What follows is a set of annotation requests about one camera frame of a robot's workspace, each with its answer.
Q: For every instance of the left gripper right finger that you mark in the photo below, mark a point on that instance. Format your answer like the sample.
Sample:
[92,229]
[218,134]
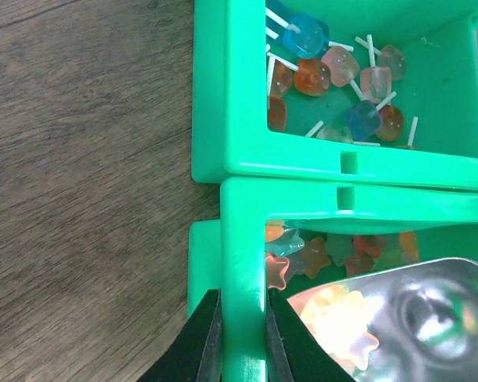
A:
[292,353]

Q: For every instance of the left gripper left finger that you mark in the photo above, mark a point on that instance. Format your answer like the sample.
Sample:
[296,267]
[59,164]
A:
[196,353]

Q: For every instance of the green bin star gummies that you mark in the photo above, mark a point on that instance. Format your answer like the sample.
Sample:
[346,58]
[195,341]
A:
[228,253]

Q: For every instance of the metal scoop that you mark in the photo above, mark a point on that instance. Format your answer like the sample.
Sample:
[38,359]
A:
[412,323]

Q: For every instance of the green bin lollipops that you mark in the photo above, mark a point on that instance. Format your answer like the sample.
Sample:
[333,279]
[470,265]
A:
[230,135]

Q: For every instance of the pile of star gummies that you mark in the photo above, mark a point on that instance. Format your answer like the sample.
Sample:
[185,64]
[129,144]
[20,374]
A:
[292,252]

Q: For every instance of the pile of lollipops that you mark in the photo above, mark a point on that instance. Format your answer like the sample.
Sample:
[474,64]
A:
[324,64]

